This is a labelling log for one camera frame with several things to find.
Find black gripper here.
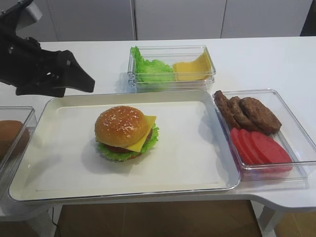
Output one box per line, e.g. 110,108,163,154
0,34,95,97

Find sesame bun top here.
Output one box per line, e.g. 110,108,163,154
94,106,151,148

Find green lettuce on burger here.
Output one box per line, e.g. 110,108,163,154
98,123,159,161

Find green lettuce leaf in box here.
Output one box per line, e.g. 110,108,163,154
131,46,175,82

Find clear box lettuce cheese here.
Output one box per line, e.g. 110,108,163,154
127,45,216,92

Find yellow cheese slice on burger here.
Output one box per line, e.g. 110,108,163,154
95,115,155,152

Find yellow cheese slices in box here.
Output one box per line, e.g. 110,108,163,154
173,51,212,81

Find clear box of buns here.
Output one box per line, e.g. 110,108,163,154
0,106,38,198

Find silver metal tray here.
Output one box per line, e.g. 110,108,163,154
9,90,240,201

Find smooth orange bun bottom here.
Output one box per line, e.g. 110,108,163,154
0,120,30,160

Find white paper liner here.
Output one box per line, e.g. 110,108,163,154
24,101,227,197

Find brown patty on burger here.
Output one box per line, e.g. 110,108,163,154
143,129,153,145

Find bottom bun of burger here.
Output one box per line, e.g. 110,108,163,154
126,153,142,160

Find brown patty left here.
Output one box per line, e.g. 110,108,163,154
214,90,241,129

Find brown patty middle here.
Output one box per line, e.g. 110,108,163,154
228,96,262,132

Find red tomato slice left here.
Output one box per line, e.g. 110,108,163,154
230,127,254,165

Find red tomato slice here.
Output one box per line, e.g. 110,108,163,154
250,131,292,163
230,127,254,165
238,129,263,164

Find brown patty right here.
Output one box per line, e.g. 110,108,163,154
239,97,282,135

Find red tomato slice middle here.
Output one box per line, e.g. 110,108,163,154
238,129,263,164

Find red tomato slice right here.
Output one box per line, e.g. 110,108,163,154
250,131,292,163

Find clear box patties tomatoes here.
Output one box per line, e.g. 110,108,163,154
213,89,316,181

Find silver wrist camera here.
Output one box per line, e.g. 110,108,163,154
0,0,44,33

